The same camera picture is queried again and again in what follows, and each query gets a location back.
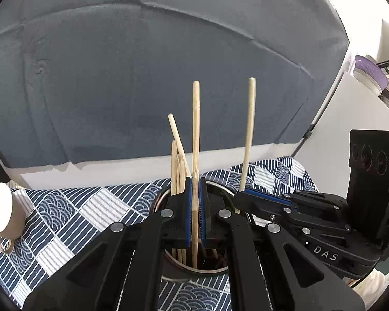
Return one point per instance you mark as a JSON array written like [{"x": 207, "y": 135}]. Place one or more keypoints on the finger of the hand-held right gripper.
[
  {"x": 298, "y": 220},
  {"x": 265, "y": 201}
]

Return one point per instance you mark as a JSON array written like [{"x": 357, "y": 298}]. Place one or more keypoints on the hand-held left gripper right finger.
[{"x": 203, "y": 207}]

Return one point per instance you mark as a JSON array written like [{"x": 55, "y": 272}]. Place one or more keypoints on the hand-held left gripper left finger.
[{"x": 188, "y": 207}]

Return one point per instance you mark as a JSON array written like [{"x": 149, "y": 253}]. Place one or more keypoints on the black utensil holder cup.
[{"x": 218, "y": 192}]

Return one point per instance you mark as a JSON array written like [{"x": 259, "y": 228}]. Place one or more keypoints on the bunch of wooden chopsticks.
[{"x": 174, "y": 168}]

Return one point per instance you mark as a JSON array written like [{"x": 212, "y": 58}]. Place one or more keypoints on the pale notched chopstick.
[{"x": 248, "y": 142}]

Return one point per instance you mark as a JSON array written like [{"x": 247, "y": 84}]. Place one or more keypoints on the long tan chopstick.
[{"x": 196, "y": 129}]

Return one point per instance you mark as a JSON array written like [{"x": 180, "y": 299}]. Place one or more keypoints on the person's right forearm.
[{"x": 372, "y": 285}]

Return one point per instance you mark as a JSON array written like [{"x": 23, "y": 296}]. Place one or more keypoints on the white cabinet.
[{"x": 337, "y": 113}]

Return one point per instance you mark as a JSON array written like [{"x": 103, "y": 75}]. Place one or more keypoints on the blue white patterned tablecloth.
[{"x": 84, "y": 207}]

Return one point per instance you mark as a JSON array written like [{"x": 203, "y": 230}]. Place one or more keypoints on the purple lidded bowl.
[{"x": 369, "y": 71}]

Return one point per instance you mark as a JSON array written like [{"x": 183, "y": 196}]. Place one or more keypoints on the grey fabric panel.
[{"x": 149, "y": 71}]

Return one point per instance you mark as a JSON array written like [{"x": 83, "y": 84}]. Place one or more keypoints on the beige ceramic mug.
[{"x": 0, "y": 207}]

